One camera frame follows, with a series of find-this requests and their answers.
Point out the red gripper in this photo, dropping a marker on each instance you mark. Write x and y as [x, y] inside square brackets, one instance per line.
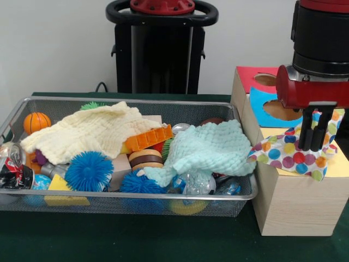
[313, 92]

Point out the polka-dot cloth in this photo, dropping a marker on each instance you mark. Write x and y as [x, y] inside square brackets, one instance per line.
[286, 155]

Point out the wooden three-hole box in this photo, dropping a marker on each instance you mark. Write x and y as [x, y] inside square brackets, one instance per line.
[297, 204]

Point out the shallow mesh bin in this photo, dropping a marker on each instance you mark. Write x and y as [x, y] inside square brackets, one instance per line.
[191, 114]

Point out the mint green waffle cloth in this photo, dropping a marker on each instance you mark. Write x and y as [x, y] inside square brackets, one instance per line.
[212, 147]

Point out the orange plastic toy block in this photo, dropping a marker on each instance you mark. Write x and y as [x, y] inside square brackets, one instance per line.
[150, 137]

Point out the toy burger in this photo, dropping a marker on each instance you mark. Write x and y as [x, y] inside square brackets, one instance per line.
[145, 159]

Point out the dark green table cloth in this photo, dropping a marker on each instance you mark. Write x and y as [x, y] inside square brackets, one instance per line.
[163, 240]

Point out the green spiky ball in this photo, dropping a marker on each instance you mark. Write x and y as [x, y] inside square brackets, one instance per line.
[90, 105]

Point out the blue spiky ball with eyes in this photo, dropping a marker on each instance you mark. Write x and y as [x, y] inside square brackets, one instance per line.
[88, 172]

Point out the cream waffle cloth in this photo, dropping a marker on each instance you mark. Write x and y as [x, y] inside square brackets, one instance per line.
[81, 128]

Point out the yellow foam wedge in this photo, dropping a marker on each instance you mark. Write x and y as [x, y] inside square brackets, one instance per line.
[58, 184]

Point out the orange toy basketball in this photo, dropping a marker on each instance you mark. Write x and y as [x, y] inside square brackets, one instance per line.
[36, 122]

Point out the crushed soda can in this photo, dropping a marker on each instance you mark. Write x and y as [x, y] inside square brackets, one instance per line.
[13, 169]

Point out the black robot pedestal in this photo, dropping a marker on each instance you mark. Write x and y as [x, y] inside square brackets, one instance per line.
[161, 54]

